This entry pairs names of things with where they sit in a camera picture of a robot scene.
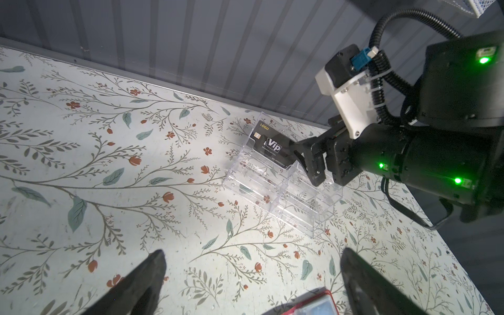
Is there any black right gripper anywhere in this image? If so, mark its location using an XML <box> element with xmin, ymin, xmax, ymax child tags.
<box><xmin>289</xmin><ymin>116</ymin><xmax>492</xmax><ymax>205</ymax></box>

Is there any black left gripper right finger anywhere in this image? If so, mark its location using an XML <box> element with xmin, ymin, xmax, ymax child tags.
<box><xmin>340</xmin><ymin>248</ymin><xmax>425</xmax><ymax>314</ymax></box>

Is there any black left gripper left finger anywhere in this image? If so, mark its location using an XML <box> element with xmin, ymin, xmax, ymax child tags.
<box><xmin>84</xmin><ymin>249</ymin><xmax>167</xmax><ymax>314</ymax></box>

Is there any red leather card holder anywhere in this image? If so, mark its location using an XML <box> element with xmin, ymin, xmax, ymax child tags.
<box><xmin>283</xmin><ymin>290</ymin><xmax>339</xmax><ymax>315</ymax></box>

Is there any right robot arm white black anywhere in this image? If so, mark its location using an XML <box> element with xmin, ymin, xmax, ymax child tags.
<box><xmin>289</xmin><ymin>31</ymin><xmax>503</xmax><ymax>223</ymax></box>

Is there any clear acrylic organizer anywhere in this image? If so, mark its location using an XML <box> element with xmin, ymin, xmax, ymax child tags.
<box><xmin>224</xmin><ymin>113</ymin><xmax>343</xmax><ymax>238</ymax></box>

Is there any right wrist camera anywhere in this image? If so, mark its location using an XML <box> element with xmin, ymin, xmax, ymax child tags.
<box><xmin>315</xmin><ymin>44</ymin><xmax>379</xmax><ymax>140</ymax></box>

